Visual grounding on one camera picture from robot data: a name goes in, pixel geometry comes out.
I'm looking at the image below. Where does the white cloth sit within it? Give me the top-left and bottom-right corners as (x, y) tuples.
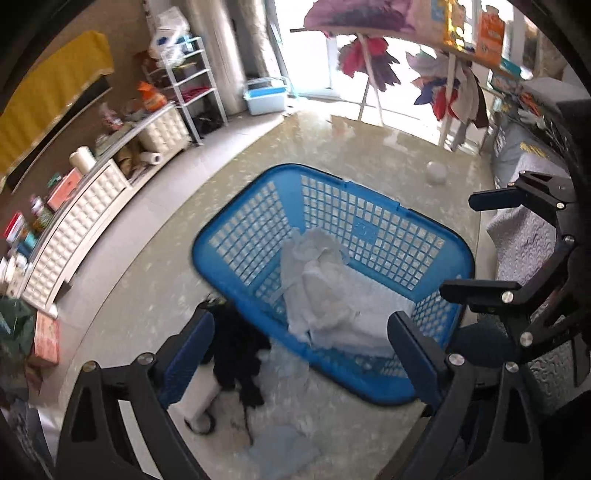
(279, 228), (399, 360)

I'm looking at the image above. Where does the white plastic jug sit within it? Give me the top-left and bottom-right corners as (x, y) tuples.
(69, 147), (97, 175)

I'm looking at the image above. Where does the blue plastic laundry basket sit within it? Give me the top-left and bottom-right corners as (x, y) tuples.
(191, 163), (476, 407)

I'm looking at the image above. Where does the orange snack bag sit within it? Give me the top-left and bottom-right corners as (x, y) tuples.
(137, 82), (168, 112)

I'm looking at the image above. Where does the white sock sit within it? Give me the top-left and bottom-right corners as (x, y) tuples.
(167, 364), (223, 433)

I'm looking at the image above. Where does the black cloth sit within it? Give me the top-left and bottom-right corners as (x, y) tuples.
(202, 298), (274, 445)

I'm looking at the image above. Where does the green bag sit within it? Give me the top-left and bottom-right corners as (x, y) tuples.
(0, 298), (37, 403)

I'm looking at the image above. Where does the silver curtain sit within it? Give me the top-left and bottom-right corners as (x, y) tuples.
(185, 0), (283, 117)

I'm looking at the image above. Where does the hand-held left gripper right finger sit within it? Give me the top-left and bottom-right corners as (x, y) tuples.
(387, 311), (546, 480)

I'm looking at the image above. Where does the orange box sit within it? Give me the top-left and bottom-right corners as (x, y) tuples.
(475, 11), (509, 66)

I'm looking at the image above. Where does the purple blanket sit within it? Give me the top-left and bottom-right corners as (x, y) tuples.
(303, 0), (417, 34)

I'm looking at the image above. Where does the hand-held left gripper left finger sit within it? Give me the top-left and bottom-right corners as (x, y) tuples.
(54, 306), (216, 480)

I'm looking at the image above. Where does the white shelf rack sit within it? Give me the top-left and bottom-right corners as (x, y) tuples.
(142, 37), (228, 147)

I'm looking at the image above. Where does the pink box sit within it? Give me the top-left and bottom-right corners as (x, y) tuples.
(46, 168), (83, 211)

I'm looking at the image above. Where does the light blue cloth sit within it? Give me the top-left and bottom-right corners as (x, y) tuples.
(240, 346), (325, 480)

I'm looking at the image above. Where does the yellow hanging cloth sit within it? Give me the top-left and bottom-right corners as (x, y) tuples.
(0, 30), (115, 177)

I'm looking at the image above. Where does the grey quilted sofa cover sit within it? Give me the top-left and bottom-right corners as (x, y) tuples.
(484, 115), (580, 416)

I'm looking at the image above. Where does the blue and white plastic box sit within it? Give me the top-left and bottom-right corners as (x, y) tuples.
(243, 76), (293, 116)

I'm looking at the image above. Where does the white plastic bag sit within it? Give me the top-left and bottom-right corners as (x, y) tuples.
(148, 7), (191, 66)

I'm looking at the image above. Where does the white tufted cabinet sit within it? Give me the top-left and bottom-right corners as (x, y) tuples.
(21, 104), (191, 320)

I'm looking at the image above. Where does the clothes drying rack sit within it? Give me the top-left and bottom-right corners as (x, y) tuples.
(290, 25), (505, 151)

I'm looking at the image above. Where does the printed cardboard box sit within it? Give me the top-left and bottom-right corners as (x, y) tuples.
(30, 311), (62, 368)

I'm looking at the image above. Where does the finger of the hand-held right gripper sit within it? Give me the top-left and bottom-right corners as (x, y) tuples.
(468, 171), (579, 243)
(440, 276), (575, 357)

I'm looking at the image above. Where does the black bag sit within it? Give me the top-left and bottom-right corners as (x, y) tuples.
(191, 111), (225, 136)

